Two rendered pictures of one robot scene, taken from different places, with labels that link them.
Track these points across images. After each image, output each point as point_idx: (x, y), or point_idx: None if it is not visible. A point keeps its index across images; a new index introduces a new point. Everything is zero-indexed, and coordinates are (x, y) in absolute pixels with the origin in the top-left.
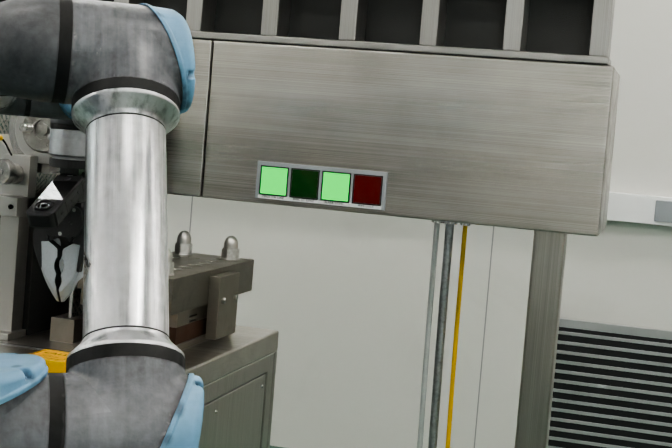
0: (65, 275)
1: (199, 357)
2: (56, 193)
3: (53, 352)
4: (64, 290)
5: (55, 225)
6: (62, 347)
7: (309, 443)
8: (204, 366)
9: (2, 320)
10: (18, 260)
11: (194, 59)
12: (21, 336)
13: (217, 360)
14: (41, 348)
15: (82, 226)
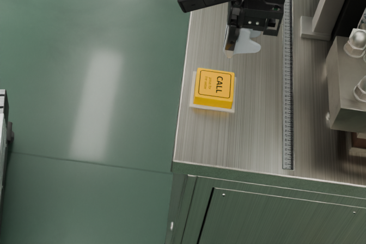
0: (224, 43)
1: (346, 172)
2: None
3: (223, 81)
4: (224, 52)
5: (183, 11)
6: (305, 73)
7: None
8: (325, 183)
9: (314, 19)
10: None
11: None
12: (322, 40)
13: (359, 188)
14: (288, 63)
15: (227, 22)
